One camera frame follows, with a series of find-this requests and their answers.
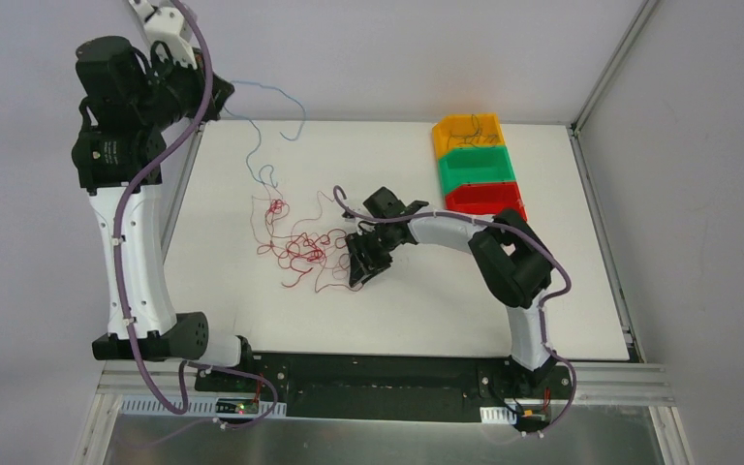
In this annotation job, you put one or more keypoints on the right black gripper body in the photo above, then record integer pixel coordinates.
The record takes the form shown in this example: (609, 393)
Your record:
(369, 250)

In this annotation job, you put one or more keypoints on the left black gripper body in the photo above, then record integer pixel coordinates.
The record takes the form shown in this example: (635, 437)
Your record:
(216, 90)

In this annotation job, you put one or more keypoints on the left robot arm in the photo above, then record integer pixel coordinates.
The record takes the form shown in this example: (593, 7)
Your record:
(131, 98)

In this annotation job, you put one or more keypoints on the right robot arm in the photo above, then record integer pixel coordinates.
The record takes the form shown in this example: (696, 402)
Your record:
(513, 264)

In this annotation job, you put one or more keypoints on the green plastic bin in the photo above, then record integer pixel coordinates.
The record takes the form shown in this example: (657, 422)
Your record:
(475, 165)

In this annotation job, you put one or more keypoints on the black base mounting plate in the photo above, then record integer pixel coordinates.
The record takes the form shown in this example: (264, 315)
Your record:
(399, 388)

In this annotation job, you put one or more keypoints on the red plastic bin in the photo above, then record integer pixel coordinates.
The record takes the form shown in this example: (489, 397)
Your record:
(486, 198)

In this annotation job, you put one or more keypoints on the yellow plastic bin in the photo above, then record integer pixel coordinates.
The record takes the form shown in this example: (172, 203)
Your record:
(470, 130)

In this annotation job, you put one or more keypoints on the left circuit board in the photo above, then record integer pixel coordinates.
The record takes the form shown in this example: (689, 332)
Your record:
(234, 407)

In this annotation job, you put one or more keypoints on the circuit board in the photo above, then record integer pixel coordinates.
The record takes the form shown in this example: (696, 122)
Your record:
(531, 423)
(234, 407)

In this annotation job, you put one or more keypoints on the right circuit board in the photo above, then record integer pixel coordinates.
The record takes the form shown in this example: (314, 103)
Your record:
(531, 423)

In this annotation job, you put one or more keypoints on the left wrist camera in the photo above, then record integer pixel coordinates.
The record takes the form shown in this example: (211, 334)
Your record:
(167, 28)

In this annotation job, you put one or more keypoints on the right white cable duct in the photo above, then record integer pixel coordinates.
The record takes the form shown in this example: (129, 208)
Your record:
(497, 415)

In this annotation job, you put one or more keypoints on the aluminium frame rail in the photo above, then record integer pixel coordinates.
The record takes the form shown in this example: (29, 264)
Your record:
(618, 413)

